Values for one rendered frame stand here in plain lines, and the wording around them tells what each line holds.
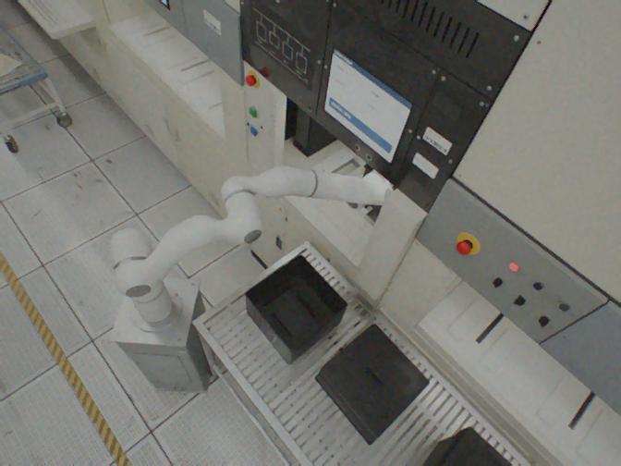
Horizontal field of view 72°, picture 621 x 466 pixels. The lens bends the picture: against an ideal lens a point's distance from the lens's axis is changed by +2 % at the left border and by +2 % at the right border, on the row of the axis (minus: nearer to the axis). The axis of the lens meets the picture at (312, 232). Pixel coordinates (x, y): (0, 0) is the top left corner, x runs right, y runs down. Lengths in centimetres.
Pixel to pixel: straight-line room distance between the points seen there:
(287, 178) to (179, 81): 136
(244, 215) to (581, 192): 84
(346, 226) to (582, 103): 112
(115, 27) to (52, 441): 223
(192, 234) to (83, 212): 184
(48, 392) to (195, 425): 76
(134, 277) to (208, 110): 118
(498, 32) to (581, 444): 135
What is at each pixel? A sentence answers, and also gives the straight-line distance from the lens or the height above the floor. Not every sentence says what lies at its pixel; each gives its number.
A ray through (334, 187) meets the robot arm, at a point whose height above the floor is 132.
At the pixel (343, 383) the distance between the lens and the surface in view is 155.
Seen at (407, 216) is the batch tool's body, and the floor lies 140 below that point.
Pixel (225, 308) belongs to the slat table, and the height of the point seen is 74.
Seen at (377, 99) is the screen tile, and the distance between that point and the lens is 119.
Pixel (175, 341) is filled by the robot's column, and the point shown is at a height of 76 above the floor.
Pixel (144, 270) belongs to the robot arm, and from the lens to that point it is 136.
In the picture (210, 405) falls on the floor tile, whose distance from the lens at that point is 241.
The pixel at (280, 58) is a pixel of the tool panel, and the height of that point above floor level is 152.
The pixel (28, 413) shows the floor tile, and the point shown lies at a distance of 265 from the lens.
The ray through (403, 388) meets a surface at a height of 86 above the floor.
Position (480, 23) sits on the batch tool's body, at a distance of 96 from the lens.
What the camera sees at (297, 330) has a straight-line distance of 169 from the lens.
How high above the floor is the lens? 235
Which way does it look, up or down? 56 degrees down
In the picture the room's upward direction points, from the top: 10 degrees clockwise
